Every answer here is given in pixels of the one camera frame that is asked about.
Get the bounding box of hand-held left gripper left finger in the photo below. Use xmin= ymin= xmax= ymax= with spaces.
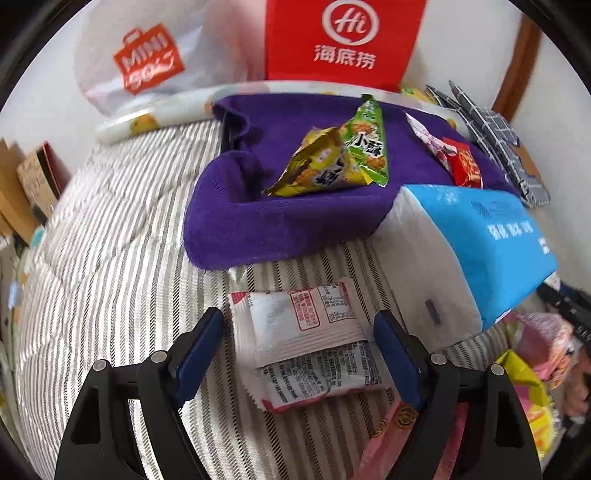
xmin=60 ymin=307 xmax=227 ymax=480

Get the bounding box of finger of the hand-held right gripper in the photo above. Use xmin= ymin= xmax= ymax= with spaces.
xmin=536 ymin=277 xmax=591 ymax=344

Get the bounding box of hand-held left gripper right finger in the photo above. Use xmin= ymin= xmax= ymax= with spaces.
xmin=373 ymin=310 xmax=542 ymax=480

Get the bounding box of yellow fries picture snack packet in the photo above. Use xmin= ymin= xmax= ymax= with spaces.
xmin=501 ymin=349 xmax=555 ymax=416

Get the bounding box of white snack packet red border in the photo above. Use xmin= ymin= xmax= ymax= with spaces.
xmin=228 ymin=278 xmax=395 ymax=414

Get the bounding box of purple towel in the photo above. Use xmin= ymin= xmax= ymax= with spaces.
xmin=182 ymin=92 xmax=525 ymax=271

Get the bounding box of yellow cracker snack packet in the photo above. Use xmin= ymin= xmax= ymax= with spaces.
xmin=263 ymin=127 xmax=356 ymax=198

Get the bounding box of white pink snack packet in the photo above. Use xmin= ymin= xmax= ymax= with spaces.
xmin=405 ymin=112 xmax=458 ymax=160

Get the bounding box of green cracker snack packet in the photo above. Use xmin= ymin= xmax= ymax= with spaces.
xmin=341 ymin=93 xmax=391 ymax=188

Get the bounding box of blue tissue pack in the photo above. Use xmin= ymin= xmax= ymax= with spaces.
xmin=370 ymin=183 xmax=560 ymax=350

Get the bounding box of striped quilted mattress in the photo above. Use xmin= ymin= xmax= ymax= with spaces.
xmin=16 ymin=117 xmax=509 ymax=480

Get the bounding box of grey checkered cloth bag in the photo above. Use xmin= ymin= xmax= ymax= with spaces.
xmin=424 ymin=80 xmax=552 ymax=209

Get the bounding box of brown patterned gift box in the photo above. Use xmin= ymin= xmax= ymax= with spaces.
xmin=16 ymin=142 xmax=71 ymax=224

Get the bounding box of large yellow snack bag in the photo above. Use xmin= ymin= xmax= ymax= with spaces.
xmin=398 ymin=86 xmax=437 ymax=104

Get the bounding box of white plastic shopping bag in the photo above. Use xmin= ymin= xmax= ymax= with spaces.
xmin=74 ymin=0 xmax=262 ymax=117

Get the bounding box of red paper bag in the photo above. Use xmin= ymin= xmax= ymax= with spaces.
xmin=264 ymin=0 xmax=428 ymax=93

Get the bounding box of wooden door frame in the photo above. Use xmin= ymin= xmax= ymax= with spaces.
xmin=491 ymin=17 xmax=542 ymax=121

